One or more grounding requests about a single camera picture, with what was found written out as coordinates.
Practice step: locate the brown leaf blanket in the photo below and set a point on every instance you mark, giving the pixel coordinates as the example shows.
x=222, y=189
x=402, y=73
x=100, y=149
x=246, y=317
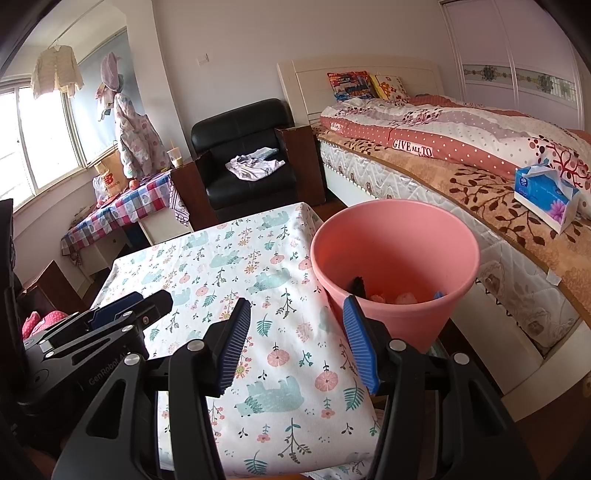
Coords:
x=485, y=189

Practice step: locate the bed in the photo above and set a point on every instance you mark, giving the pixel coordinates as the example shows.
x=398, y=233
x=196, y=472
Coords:
x=521, y=286

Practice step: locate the pink floral quilt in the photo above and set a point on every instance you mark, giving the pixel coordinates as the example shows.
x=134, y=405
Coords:
x=461, y=129

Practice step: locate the white garment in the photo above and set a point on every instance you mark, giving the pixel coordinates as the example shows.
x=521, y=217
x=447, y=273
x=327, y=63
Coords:
x=254, y=164

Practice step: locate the white desk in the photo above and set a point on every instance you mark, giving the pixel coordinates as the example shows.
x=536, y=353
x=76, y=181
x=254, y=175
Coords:
x=157, y=230

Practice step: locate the colourful printed pillow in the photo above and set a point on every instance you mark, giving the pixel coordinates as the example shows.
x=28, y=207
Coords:
x=353, y=85

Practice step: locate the floral puffy jacket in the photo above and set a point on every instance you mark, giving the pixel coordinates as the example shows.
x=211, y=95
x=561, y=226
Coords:
x=138, y=138

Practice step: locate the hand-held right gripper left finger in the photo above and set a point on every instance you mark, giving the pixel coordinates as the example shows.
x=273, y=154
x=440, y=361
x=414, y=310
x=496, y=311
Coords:
x=233, y=348

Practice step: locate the red apple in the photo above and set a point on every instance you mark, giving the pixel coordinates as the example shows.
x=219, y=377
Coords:
x=134, y=183

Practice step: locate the pink polka-dot cushion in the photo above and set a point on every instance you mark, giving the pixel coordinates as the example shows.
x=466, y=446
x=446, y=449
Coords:
x=44, y=323

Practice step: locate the pink hat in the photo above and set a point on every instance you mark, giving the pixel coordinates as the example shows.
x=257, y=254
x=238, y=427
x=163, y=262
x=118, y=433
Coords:
x=111, y=74

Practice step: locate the floral tablecloth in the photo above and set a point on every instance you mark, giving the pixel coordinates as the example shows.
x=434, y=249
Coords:
x=258, y=277

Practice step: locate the white wardrobe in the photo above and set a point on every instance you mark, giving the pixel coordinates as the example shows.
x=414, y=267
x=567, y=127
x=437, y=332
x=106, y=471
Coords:
x=517, y=46

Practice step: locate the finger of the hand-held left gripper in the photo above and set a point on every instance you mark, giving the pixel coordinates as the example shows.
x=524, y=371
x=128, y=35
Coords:
x=115, y=307
x=147, y=311

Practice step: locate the cream cardigan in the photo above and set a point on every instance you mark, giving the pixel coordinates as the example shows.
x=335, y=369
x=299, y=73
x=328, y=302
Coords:
x=57, y=71

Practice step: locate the yellow floral pillow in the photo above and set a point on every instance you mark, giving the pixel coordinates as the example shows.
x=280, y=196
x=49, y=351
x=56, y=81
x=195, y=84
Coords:
x=390, y=87

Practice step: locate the brown paper bag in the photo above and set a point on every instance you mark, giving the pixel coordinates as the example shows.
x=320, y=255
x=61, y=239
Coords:
x=111, y=177

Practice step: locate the translucent plastic bag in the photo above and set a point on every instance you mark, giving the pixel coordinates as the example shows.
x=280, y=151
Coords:
x=100, y=191

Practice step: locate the dark wooden side cabinet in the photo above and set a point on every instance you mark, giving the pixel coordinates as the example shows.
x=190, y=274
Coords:
x=194, y=194
x=302, y=161
x=51, y=284

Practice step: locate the black foam net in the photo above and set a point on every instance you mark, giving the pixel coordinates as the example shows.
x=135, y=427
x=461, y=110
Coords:
x=358, y=286

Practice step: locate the white plastic bag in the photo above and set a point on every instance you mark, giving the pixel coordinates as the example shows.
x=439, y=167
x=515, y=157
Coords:
x=406, y=297

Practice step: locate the window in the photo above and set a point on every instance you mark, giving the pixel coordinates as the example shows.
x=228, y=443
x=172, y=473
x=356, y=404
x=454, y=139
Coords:
x=41, y=138

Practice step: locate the white headboard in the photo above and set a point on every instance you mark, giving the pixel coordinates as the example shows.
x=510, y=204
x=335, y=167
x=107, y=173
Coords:
x=314, y=83

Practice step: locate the checkered tablecloth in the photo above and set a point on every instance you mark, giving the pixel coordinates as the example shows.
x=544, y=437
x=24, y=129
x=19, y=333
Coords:
x=124, y=207

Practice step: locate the blue tissue box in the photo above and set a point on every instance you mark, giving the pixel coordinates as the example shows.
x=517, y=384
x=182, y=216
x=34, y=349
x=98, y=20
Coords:
x=545, y=194

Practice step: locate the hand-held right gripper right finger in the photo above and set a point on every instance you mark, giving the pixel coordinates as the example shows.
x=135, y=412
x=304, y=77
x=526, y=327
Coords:
x=362, y=348

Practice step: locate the black armchair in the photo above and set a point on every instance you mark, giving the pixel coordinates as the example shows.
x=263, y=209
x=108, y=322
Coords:
x=240, y=124

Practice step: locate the white cup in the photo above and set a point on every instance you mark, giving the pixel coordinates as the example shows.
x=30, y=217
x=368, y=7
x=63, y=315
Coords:
x=175, y=158

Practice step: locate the pink plastic bin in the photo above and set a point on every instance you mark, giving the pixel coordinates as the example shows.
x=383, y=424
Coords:
x=392, y=240

